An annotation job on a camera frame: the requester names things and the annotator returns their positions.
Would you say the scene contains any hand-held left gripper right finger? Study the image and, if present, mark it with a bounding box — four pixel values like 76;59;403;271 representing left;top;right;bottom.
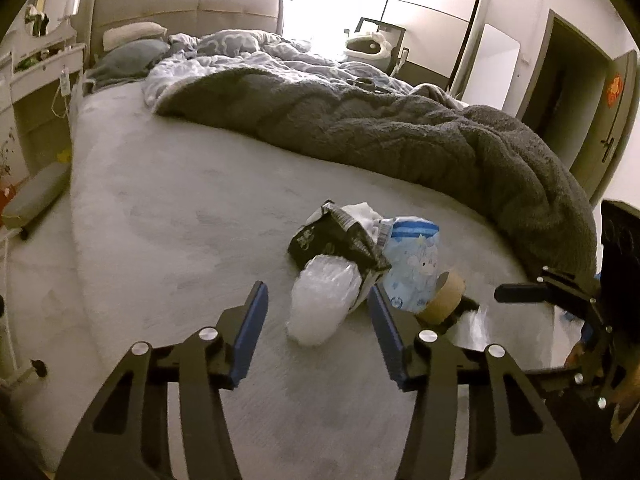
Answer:
367;285;583;480

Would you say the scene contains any black chair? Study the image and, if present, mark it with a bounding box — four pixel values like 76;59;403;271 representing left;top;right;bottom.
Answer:
352;16;407;58

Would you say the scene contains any white tissue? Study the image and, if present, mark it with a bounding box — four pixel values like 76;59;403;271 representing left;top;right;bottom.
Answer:
345;202;386;241

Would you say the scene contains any white hanging cable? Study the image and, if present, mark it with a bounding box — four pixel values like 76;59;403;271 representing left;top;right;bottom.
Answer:
50;65;73;121

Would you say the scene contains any white round bin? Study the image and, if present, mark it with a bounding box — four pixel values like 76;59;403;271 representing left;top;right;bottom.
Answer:
344;32;393;64

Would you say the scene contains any white rod black knob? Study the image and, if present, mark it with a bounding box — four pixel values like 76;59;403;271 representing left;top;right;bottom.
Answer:
0;357;49;392

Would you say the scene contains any grey fleece blanket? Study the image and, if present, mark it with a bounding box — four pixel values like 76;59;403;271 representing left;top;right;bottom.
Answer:
155;67;598;281

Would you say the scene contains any blue white patterned duvet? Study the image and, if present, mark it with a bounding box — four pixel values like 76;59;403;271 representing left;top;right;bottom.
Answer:
142;30;466;111

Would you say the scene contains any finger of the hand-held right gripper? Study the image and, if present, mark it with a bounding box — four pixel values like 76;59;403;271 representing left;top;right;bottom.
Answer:
494;266;603;323
440;297;482;334

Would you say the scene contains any red door decoration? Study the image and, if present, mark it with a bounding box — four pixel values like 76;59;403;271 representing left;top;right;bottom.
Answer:
604;72;627;102

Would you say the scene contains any grey pillow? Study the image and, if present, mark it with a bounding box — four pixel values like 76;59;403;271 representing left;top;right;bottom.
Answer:
89;39;172;88

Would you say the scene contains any beige padded headboard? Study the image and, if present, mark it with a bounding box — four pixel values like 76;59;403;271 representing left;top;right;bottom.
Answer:
86;0;286;70

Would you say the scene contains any blue white printed packet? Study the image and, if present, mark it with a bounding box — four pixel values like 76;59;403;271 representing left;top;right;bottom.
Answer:
382;216;442;313

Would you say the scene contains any clear plastic bag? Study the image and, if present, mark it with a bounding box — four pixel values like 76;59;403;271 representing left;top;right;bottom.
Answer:
286;254;362;347

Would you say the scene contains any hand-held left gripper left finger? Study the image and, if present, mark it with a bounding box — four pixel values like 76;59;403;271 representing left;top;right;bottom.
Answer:
55;281;269;480

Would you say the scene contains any brown tape roll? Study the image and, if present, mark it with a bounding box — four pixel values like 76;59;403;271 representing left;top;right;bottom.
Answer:
417;271;467;325

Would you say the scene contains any olive green door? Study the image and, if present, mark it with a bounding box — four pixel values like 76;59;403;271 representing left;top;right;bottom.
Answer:
570;50;640;207

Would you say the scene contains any white dressing table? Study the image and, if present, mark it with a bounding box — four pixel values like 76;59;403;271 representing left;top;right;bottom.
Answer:
0;29;88;183

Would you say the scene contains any black snack packet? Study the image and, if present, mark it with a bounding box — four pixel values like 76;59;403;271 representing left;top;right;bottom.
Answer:
287;200;392;313

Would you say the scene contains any white pillow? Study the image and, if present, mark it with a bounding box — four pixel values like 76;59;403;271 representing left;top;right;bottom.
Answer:
102;22;168;51

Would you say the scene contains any grey padded bench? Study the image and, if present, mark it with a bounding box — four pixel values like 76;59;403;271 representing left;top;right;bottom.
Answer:
1;162;72;240

